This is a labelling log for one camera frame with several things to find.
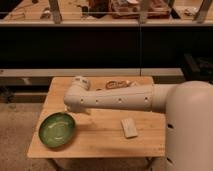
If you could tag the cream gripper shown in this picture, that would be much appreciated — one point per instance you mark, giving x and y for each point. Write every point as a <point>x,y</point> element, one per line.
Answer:
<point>78,110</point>

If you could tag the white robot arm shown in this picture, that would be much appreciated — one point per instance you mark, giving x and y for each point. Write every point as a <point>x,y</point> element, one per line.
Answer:
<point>188,108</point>

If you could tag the green ceramic bowl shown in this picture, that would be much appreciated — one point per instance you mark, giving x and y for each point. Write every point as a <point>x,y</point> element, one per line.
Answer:
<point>57,129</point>

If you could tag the wooden table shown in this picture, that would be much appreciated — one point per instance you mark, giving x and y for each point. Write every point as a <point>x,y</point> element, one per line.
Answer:
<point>100,133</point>

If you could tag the white rectangular sponge block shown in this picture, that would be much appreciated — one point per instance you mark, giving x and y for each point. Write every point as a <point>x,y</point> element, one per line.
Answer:
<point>129,128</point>

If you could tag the white plastic bottle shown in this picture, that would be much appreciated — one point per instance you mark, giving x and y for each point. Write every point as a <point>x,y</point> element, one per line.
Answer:
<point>131,83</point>

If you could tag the cluttered back workbench shelf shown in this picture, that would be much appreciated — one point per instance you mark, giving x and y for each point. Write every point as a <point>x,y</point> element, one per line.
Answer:
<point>133,13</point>

